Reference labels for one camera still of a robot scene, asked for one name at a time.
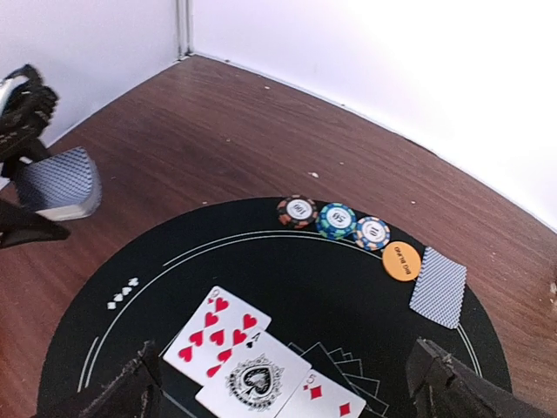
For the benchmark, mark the yellow big blind button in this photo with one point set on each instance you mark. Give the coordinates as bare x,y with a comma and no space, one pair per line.
401,261

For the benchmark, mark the ace of spades card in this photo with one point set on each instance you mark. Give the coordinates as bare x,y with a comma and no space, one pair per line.
256,381

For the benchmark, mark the aluminium frame post left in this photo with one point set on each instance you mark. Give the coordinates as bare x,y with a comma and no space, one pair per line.
184,28

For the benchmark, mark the card dealt to big blind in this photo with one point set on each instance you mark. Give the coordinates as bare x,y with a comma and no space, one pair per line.
439,290

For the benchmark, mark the diamonds face-up card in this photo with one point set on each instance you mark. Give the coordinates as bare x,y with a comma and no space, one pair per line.
319,397

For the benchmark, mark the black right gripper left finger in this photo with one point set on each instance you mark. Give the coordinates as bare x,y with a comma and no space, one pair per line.
135,392

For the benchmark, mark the round black poker mat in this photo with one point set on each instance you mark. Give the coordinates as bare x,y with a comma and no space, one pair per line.
328,300

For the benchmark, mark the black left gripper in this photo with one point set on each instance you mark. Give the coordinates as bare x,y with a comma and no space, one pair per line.
28,111

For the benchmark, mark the blue patterned card deck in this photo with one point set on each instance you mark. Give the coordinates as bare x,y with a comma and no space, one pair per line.
63,187

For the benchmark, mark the blue white chip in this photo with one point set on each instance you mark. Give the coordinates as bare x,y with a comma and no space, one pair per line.
371,233

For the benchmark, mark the green chip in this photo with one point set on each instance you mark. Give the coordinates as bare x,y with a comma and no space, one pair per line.
336,221

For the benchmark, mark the nine of hearts card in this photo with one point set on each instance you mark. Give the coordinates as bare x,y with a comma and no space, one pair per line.
206,342

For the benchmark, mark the brown chip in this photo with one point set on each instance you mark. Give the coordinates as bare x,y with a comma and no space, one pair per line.
297,211

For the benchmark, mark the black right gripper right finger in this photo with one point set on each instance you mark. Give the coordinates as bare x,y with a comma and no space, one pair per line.
441,386

